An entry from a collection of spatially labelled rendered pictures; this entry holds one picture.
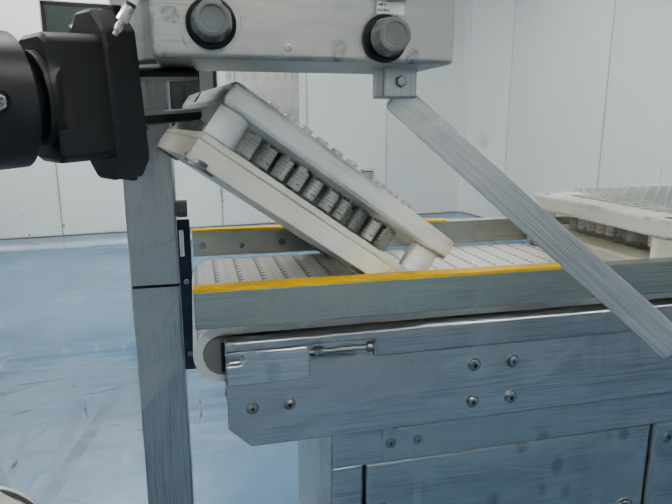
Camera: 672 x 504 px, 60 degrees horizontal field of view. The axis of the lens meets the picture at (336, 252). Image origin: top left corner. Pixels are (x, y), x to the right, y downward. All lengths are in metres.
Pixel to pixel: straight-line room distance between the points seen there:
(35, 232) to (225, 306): 5.15
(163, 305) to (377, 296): 0.36
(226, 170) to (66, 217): 5.12
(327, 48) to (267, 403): 0.29
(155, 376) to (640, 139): 4.26
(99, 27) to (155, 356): 0.47
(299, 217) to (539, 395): 0.30
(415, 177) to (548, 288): 5.70
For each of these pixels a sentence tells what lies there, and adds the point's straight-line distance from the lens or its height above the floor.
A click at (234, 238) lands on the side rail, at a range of 0.74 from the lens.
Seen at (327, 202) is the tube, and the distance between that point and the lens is 0.53.
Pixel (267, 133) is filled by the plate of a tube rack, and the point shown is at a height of 1.05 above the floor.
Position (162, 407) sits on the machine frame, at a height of 0.68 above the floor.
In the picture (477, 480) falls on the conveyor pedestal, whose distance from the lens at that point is 0.70.
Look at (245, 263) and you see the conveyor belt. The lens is 0.72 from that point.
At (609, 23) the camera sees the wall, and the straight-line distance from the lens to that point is 5.07.
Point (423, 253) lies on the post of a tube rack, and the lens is 0.54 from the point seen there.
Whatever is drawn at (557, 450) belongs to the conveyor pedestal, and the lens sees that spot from 0.73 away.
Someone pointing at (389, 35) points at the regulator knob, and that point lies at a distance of 0.43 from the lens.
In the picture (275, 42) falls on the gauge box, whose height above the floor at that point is 1.11.
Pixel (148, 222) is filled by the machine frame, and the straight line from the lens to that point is 0.76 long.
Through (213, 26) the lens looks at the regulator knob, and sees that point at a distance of 0.41.
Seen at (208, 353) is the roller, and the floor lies 0.87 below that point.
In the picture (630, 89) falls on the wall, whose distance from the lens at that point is 4.84.
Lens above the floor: 1.05
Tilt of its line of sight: 13 degrees down
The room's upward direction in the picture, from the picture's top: straight up
